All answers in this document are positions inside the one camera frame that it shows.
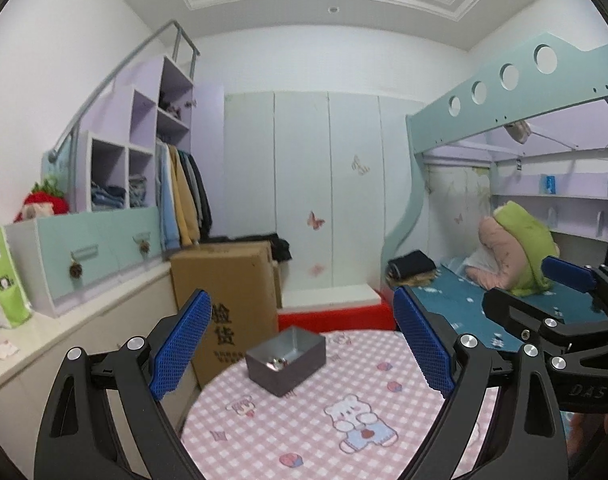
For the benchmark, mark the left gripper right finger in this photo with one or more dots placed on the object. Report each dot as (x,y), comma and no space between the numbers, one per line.
(524,439)

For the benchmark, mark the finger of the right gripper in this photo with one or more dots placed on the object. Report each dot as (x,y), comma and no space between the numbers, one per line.
(585,279)
(530,324)

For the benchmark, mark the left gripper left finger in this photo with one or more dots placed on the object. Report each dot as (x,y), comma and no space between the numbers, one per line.
(178,344)

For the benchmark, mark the pearl earring gold charm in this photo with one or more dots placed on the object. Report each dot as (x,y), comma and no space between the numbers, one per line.
(277,364)

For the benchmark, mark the right hand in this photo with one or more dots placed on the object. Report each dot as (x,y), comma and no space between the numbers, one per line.
(586,432)

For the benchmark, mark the blue bed mattress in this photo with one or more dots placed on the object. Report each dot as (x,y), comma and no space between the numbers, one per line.
(466,316)

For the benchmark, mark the beige low cabinet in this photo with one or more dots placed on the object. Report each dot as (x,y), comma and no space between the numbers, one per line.
(31,355)

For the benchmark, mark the folded dark clothes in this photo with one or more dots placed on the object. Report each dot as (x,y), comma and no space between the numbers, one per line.
(410,269)

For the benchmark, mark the green paper bag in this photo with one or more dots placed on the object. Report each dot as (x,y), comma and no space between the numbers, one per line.
(15,307)

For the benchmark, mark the red storage ottoman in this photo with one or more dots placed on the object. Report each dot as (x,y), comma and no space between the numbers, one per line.
(379,317)

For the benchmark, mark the pink checkered tablecloth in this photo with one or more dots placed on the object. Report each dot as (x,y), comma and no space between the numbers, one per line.
(361,416)

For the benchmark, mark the teal drawer cabinet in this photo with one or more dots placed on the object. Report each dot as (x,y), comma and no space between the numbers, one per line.
(64,261)

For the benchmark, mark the white ottoman top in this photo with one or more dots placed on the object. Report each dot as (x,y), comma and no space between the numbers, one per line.
(330,299)

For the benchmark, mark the large cardboard box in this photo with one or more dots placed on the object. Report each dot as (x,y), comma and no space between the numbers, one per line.
(240,280)

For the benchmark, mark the dark metal tin box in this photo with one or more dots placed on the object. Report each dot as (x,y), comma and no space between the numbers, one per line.
(305,351)

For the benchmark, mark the strawberry plush toy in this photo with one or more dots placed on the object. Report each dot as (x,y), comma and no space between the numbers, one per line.
(44,200)

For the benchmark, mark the white wardrobe doors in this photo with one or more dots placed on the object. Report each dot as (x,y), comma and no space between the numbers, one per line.
(328,172)

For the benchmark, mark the hanging clothes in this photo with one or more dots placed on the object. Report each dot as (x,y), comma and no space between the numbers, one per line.
(185,217)

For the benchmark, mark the black clothes on box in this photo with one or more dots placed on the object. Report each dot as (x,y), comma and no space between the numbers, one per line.
(280,249)

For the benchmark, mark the purple cubby shelf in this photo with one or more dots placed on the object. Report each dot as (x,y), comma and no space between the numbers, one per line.
(116,164)

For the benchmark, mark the metal stair handrail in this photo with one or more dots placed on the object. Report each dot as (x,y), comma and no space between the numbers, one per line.
(171,40)

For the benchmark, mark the teal bunk bed frame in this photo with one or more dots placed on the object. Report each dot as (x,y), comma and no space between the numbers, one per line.
(542,75)

